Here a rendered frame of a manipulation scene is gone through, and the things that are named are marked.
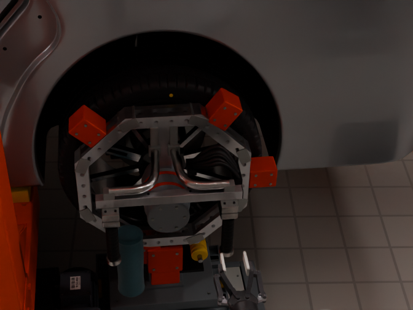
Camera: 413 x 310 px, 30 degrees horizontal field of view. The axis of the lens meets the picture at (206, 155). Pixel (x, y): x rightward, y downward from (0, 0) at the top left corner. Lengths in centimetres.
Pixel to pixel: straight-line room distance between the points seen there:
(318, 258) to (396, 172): 74
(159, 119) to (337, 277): 138
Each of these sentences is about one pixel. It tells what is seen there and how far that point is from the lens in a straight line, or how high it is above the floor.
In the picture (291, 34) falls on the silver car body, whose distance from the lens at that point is 234.
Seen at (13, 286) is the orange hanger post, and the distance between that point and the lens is 217.
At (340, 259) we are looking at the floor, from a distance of 343.
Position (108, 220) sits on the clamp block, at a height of 93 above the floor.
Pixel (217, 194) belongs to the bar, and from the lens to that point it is 221.
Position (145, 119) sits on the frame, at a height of 111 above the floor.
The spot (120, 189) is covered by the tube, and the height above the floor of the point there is 101.
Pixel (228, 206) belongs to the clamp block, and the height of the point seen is 95.
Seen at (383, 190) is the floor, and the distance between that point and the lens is 380.
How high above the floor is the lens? 246
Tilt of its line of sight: 39 degrees down
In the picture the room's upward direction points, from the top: 2 degrees clockwise
